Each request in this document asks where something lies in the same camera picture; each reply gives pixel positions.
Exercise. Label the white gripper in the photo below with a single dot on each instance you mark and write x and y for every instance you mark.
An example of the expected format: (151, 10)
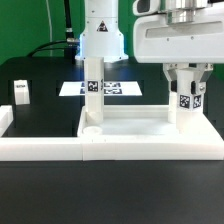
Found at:
(201, 41)

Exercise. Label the white desk top tray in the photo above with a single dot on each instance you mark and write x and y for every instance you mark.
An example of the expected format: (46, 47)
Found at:
(150, 124)

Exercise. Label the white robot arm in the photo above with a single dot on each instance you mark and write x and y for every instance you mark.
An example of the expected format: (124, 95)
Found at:
(102, 38)

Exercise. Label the marker tag sheet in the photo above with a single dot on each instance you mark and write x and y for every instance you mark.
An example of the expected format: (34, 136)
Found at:
(111, 88)

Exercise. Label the white U-shaped fence frame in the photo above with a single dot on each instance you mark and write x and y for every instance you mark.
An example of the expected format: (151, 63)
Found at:
(84, 149)

